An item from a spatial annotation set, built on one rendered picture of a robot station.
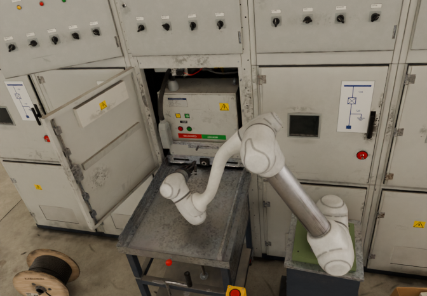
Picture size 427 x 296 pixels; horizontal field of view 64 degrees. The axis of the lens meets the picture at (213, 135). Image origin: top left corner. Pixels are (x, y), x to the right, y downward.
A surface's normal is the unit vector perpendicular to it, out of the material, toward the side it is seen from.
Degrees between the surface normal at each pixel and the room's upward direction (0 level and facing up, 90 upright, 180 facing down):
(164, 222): 0
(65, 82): 90
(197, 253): 0
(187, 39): 90
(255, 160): 81
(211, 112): 90
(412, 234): 90
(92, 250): 0
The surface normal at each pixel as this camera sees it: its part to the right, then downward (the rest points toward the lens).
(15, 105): -0.24, 0.55
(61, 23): 0.25, 0.50
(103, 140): 0.86, 0.19
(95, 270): -0.11, -0.83
